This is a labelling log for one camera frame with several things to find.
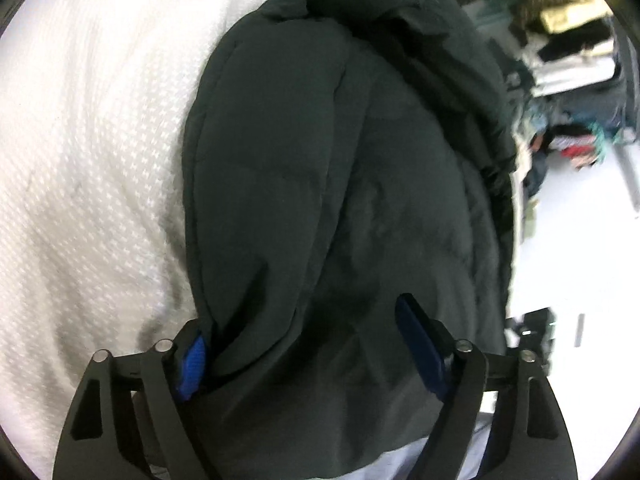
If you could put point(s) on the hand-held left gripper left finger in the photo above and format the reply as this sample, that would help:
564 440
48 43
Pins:
192 365

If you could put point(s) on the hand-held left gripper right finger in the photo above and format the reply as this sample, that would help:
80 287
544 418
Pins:
420 350

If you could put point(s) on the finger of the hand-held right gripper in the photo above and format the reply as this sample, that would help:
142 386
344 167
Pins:
537 325

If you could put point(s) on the black puffer jacket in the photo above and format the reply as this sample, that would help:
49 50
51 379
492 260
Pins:
325 185

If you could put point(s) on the pile of clothes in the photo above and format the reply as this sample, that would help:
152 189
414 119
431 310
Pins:
532 125

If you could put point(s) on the person's blue jeans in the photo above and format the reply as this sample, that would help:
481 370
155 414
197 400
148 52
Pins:
395 462

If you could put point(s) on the small hanging garments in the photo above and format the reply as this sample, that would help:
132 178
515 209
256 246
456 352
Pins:
575 152

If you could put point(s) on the green sock hanger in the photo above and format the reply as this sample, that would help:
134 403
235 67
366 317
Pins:
602 135

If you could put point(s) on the bed with light sheet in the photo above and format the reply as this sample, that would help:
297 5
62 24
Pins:
100 160

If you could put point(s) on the yellow fleece jacket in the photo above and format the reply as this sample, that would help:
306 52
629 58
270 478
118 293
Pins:
570 10

